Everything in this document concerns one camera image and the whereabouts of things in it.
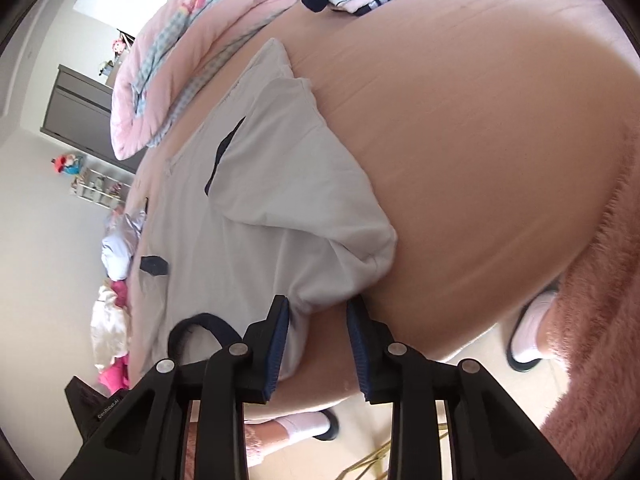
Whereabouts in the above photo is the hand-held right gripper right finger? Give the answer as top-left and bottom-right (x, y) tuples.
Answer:
(346, 296), (556, 480)

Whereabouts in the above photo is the bed with pink sheet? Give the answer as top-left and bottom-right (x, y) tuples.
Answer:
(117, 0), (636, 411)

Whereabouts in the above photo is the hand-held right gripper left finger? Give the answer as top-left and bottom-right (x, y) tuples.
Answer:
(60, 296), (291, 480)

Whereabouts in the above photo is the folded pink checked quilt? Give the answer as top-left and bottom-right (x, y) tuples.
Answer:
(111, 0), (321, 161)

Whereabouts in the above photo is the white shirt with navy trim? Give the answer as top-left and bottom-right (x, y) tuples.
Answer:
(127, 37), (401, 383)

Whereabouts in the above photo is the cream white garment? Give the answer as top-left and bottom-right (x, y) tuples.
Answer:
(90, 285), (131, 368)

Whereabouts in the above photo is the white garment with dark cuff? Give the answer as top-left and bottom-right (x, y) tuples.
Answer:
(101, 200), (150, 281)

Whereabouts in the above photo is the gold wire frame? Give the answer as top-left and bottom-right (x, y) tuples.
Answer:
(340, 422), (451, 480)

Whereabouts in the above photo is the white wire rack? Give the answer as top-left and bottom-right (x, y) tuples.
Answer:
(70, 167), (132, 208)

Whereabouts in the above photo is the grey door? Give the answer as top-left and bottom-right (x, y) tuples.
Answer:
(40, 64), (138, 173)

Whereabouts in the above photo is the person's shoe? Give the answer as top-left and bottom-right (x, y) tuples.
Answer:
(506, 290), (561, 373)
(275, 407), (340, 442)

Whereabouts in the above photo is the person's left shoe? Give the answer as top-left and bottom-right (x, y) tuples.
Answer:
(275, 407), (340, 442)

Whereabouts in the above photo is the red and blue plush toy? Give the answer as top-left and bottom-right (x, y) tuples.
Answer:
(50, 154), (86, 176)

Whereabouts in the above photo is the person's right shoe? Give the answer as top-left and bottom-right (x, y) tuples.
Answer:
(506, 290), (561, 373)

